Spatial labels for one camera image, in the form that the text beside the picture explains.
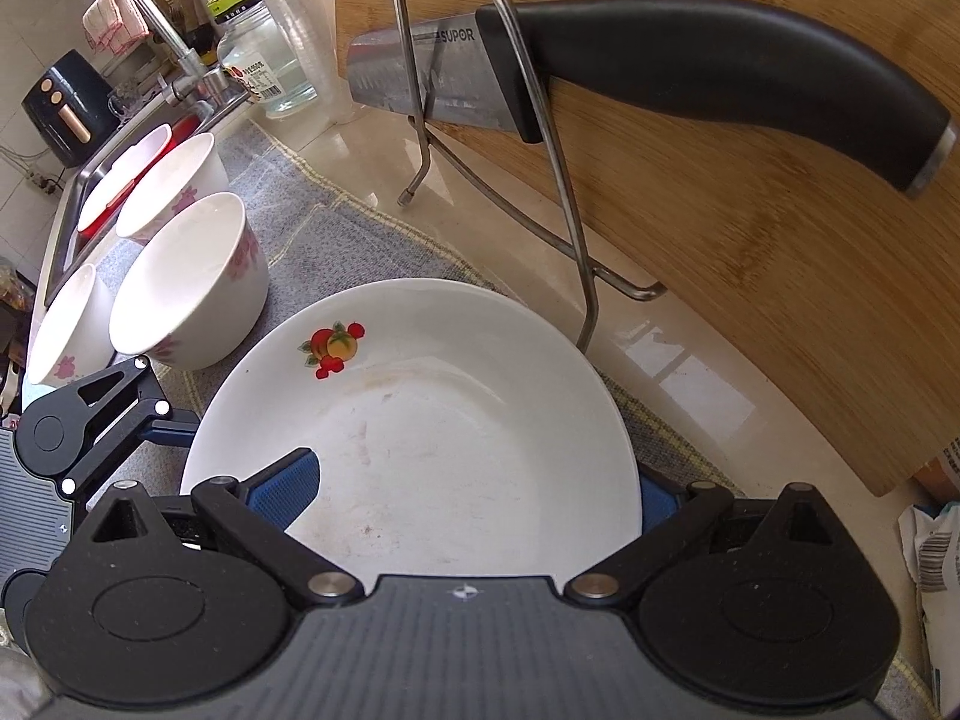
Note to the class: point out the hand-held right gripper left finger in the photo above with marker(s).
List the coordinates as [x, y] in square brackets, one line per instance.
[285, 487]

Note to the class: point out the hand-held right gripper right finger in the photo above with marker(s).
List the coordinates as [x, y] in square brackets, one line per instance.
[660, 499]

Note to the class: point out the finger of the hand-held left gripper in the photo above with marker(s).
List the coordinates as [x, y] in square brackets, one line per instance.
[172, 433]

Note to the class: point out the white pink floral bowl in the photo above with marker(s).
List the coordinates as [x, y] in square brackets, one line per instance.
[64, 330]
[191, 285]
[176, 184]

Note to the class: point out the white fruit print plate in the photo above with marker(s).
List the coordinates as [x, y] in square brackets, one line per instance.
[491, 290]
[450, 427]

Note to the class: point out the steel kitchen sink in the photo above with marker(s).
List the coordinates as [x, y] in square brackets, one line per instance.
[67, 217]

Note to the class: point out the grey teal checked towel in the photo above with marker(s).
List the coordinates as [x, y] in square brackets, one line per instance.
[315, 240]

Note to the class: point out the red white wash basin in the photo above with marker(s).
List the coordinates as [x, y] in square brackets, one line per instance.
[120, 169]

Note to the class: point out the bamboo cutting board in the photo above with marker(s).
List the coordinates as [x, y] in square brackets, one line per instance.
[750, 240]

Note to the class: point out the white food packet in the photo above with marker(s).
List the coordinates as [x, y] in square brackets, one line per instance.
[930, 577]

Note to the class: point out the dark air fryer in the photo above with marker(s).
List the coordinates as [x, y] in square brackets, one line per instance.
[60, 112]

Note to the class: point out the glass jar yellow lid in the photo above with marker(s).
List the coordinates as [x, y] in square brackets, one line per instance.
[262, 52]

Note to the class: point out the steel kitchen faucet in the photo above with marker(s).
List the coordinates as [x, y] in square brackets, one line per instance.
[161, 30]

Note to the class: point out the red white checked dishcloth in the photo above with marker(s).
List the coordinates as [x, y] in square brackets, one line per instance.
[112, 22]

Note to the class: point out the stack of clear plastic cups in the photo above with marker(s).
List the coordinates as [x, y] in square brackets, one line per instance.
[307, 30]

